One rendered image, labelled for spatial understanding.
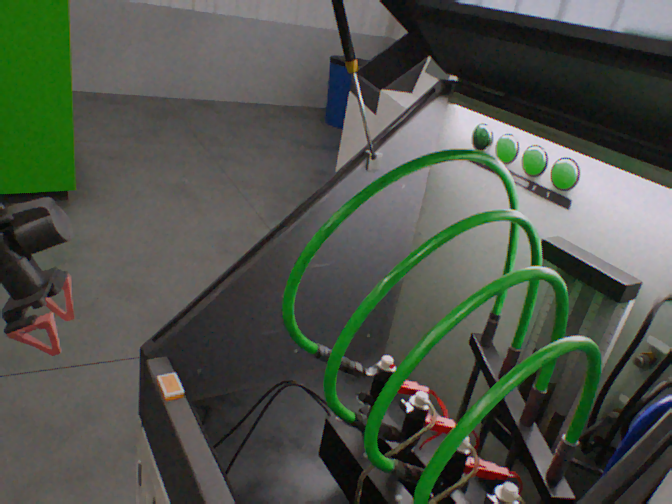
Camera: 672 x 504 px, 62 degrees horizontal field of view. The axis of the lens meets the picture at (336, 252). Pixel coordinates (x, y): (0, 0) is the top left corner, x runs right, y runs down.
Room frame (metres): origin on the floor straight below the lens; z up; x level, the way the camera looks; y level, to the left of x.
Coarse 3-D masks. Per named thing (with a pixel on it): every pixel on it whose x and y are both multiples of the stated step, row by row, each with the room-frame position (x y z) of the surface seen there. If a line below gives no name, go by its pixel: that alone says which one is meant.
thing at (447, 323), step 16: (512, 272) 0.53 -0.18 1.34; (528, 272) 0.53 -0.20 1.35; (544, 272) 0.54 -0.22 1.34; (496, 288) 0.51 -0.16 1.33; (560, 288) 0.57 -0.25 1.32; (464, 304) 0.49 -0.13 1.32; (480, 304) 0.49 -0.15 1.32; (560, 304) 0.58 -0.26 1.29; (448, 320) 0.48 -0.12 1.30; (560, 320) 0.58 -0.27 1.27; (432, 336) 0.47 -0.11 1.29; (560, 336) 0.59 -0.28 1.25; (416, 352) 0.46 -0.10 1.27; (400, 368) 0.46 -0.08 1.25; (544, 368) 0.60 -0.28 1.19; (400, 384) 0.45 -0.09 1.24; (544, 384) 0.59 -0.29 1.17; (384, 400) 0.44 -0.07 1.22; (528, 400) 0.60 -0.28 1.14; (528, 416) 0.59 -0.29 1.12; (368, 432) 0.44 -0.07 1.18; (368, 448) 0.44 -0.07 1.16; (384, 464) 0.46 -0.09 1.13; (400, 464) 0.47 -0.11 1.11; (416, 480) 0.49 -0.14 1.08
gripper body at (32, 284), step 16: (32, 256) 0.74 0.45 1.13; (0, 272) 0.69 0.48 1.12; (16, 272) 0.70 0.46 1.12; (32, 272) 0.72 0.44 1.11; (48, 272) 0.77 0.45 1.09; (16, 288) 0.70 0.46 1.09; (32, 288) 0.71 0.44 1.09; (48, 288) 0.72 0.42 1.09; (16, 304) 0.69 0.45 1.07; (32, 304) 0.68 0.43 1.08
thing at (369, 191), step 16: (416, 160) 0.64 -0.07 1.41; (432, 160) 0.65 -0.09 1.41; (448, 160) 0.67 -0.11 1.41; (480, 160) 0.70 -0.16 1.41; (496, 160) 0.71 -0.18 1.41; (384, 176) 0.62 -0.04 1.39; (400, 176) 0.63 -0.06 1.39; (368, 192) 0.60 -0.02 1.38; (512, 192) 0.74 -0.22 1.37; (352, 208) 0.59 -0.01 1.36; (512, 208) 0.75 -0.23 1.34; (336, 224) 0.58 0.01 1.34; (512, 224) 0.76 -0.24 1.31; (320, 240) 0.57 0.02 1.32; (512, 240) 0.76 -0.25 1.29; (304, 256) 0.57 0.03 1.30; (512, 256) 0.76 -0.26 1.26; (288, 288) 0.56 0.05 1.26; (288, 304) 0.56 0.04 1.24; (496, 304) 0.77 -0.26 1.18; (288, 320) 0.56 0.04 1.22; (496, 320) 0.77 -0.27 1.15; (304, 336) 0.58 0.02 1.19
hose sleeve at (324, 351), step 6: (318, 348) 0.59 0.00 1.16; (324, 348) 0.60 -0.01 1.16; (312, 354) 0.58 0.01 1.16; (318, 354) 0.58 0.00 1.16; (324, 354) 0.59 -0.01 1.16; (324, 360) 0.59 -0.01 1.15; (342, 360) 0.61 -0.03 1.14; (348, 360) 0.62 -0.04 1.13; (342, 366) 0.61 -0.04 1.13; (348, 366) 0.61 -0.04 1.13; (354, 366) 0.62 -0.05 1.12; (348, 372) 0.62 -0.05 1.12
